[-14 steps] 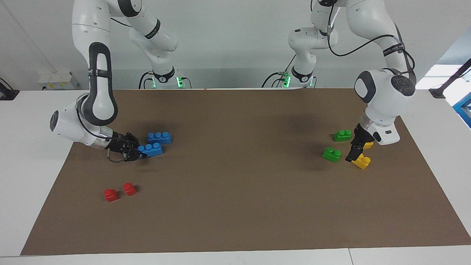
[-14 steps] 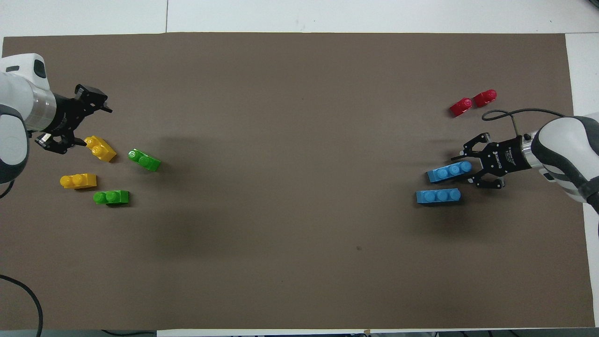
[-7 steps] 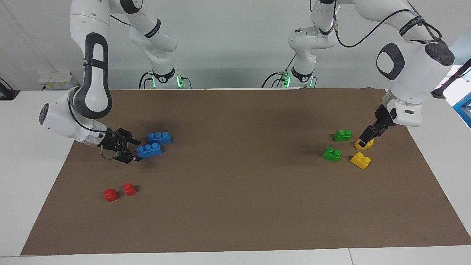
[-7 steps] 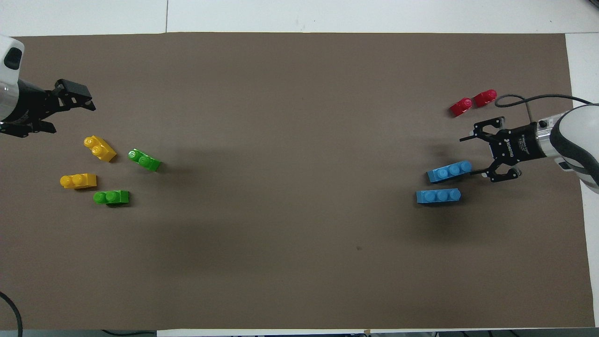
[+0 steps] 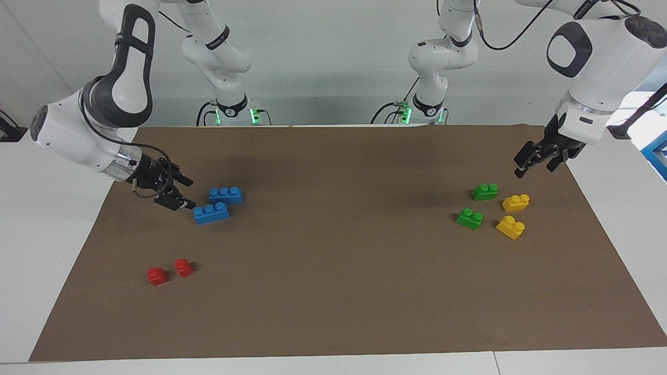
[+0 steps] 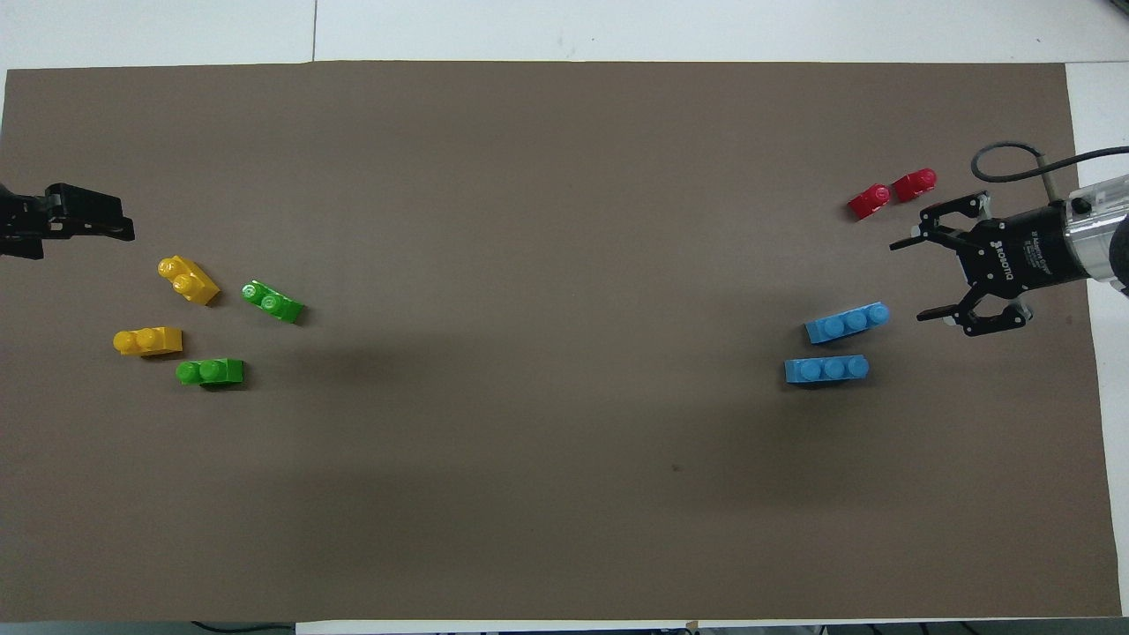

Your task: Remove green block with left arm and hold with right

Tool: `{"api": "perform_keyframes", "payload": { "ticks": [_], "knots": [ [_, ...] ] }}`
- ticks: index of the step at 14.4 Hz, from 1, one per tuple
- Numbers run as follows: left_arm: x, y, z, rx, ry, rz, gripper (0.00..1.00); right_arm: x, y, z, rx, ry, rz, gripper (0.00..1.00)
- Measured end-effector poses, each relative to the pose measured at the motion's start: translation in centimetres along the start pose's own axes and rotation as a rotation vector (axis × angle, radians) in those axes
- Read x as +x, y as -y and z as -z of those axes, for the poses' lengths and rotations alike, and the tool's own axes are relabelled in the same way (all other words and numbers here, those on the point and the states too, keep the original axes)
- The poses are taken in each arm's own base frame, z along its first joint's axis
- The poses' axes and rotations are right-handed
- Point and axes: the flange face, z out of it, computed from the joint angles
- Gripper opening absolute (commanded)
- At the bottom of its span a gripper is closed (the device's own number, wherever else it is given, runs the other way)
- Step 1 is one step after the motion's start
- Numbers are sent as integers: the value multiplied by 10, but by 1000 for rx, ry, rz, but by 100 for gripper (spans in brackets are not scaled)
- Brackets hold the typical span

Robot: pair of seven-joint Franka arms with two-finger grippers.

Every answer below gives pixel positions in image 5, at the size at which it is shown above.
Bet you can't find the brown paper table mat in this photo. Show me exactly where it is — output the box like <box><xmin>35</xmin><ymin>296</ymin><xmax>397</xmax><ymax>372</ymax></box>
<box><xmin>29</xmin><ymin>125</ymin><xmax>667</xmax><ymax>362</ymax></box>

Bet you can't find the blue three-stud toy block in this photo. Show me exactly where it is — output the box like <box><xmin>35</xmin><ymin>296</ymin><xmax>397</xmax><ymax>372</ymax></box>
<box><xmin>209</xmin><ymin>186</ymin><xmax>243</xmax><ymax>205</ymax></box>
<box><xmin>193</xmin><ymin>202</ymin><xmax>230</xmax><ymax>225</ymax></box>

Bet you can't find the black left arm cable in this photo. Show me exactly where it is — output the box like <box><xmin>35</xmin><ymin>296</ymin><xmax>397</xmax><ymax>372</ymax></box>
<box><xmin>472</xmin><ymin>0</ymin><xmax>641</xmax><ymax>51</ymax></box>

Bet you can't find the blue frame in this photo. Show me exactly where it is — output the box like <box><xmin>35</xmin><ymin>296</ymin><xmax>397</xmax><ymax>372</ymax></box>
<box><xmin>641</xmin><ymin>130</ymin><xmax>667</xmax><ymax>182</ymax></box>

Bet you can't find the black stand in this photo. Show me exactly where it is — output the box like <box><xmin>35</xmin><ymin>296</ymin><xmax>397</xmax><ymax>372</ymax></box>
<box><xmin>607</xmin><ymin>83</ymin><xmax>667</xmax><ymax>140</ymax></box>

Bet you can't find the black base cable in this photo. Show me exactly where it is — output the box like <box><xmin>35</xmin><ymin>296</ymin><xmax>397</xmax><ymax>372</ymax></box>
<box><xmin>371</xmin><ymin>77</ymin><xmax>420</xmax><ymax>124</ymax></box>
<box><xmin>196</xmin><ymin>101</ymin><xmax>217</xmax><ymax>127</ymax></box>

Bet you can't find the black table clamp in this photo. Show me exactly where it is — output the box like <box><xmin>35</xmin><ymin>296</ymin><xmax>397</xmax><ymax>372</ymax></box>
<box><xmin>0</xmin><ymin>109</ymin><xmax>28</xmax><ymax>142</ymax></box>

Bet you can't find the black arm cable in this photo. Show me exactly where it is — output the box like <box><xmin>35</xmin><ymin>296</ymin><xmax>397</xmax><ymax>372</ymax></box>
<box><xmin>78</xmin><ymin>91</ymin><xmax>175</xmax><ymax>198</ymax></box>
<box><xmin>472</xmin><ymin>0</ymin><xmax>641</xmax><ymax>51</ymax></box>

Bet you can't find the yellow two-stud toy block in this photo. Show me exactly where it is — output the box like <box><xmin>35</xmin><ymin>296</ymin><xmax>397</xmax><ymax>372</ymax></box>
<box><xmin>496</xmin><ymin>215</ymin><xmax>526</xmax><ymax>240</ymax></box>
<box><xmin>502</xmin><ymin>194</ymin><xmax>530</xmax><ymax>212</ymax></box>

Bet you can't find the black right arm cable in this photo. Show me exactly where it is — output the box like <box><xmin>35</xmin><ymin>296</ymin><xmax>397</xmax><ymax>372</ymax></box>
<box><xmin>78</xmin><ymin>91</ymin><xmax>175</xmax><ymax>198</ymax></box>

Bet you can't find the black right base cable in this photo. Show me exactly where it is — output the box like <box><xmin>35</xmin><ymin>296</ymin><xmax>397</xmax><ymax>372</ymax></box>
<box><xmin>196</xmin><ymin>101</ymin><xmax>217</xmax><ymax>127</ymax></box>

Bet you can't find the black left base cable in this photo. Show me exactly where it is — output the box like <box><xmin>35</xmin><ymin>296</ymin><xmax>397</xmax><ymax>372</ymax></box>
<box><xmin>371</xmin><ymin>77</ymin><xmax>420</xmax><ymax>124</ymax></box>

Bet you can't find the green two-stud toy block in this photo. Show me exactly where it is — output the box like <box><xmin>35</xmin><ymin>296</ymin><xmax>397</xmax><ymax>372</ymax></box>
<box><xmin>456</xmin><ymin>208</ymin><xmax>484</xmax><ymax>230</ymax></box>
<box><xmin>471</xmin><ymin>183</ymin><xmax>499</xmax><ymax>201</ymax></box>

